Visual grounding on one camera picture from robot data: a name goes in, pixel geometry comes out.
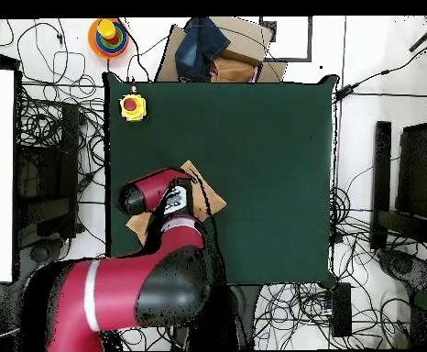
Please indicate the tan terry towel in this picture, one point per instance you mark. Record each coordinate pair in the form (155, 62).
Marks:
(208, 200)

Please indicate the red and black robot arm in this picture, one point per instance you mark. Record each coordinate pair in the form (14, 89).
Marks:
(125, 289)

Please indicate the long black flat bar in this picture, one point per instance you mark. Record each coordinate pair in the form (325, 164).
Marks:
(381, 183)

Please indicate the dark green tablecloth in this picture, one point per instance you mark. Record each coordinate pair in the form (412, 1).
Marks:
(272, 146)

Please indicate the yellow emergency stop button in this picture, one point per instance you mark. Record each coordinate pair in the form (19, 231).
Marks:
(133, 107)

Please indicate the light brown folded cloth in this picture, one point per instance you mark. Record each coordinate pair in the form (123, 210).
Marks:
(232, 71)

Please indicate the pink cloth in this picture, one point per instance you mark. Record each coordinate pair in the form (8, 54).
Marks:
(256, 75)

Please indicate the blue denim jeans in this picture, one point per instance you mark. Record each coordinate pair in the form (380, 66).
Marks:
(199, 47)

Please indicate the brown cardboard box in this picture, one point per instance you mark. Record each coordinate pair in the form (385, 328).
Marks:
(243, 40)

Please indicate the black power adapter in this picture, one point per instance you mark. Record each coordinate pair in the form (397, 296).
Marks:
(346, 91)

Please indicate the black power strip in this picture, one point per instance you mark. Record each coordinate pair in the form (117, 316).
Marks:
(341, 310)

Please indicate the black round foot knob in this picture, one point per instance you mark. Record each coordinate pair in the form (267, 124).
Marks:
(401, 264)
(40, 252)

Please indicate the grey stand base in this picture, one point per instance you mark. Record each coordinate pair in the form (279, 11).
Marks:
(26, 256)

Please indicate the dark stand base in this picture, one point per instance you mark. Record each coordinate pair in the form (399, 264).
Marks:
(415, 275)

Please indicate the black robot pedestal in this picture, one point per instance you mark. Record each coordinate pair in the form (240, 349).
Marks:
(244, 315)

